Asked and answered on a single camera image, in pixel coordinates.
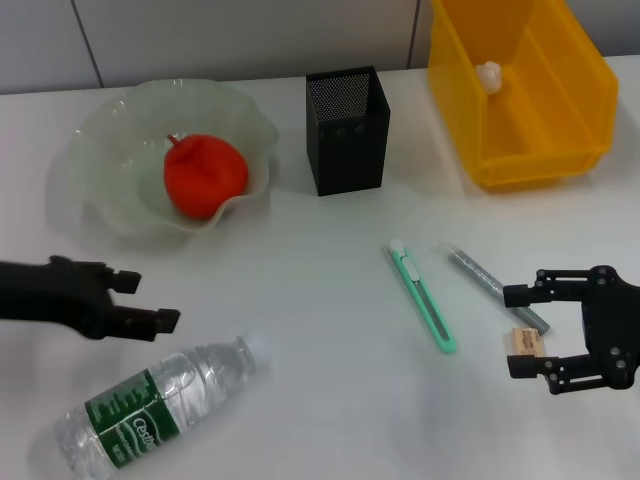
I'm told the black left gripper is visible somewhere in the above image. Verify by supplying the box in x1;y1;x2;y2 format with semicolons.
0;255;182;344

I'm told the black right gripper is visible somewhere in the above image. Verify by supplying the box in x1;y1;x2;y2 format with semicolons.
502;264;640;397

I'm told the clear green-label water bottle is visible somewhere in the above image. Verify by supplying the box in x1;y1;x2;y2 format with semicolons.
53;335;274;479

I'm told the mint green utility knife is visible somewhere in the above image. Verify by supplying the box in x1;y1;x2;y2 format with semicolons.
388;238;458;355

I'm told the white paper ball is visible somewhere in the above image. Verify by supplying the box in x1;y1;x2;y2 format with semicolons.
474;60;504;94

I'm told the tan rubber eraser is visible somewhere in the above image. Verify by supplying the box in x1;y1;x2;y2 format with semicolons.
509;327;547;358

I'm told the grey silver marker pen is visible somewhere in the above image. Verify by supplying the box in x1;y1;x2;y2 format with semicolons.
439;243;552;336

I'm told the translucent green glass fruit plate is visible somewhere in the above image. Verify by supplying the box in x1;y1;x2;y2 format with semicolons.
47;79;280;246

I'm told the black mesh pen holder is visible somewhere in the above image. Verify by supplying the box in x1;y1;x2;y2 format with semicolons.
305;65;391;197

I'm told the yellow plastic storage bin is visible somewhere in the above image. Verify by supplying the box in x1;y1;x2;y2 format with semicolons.
427;0;620;194

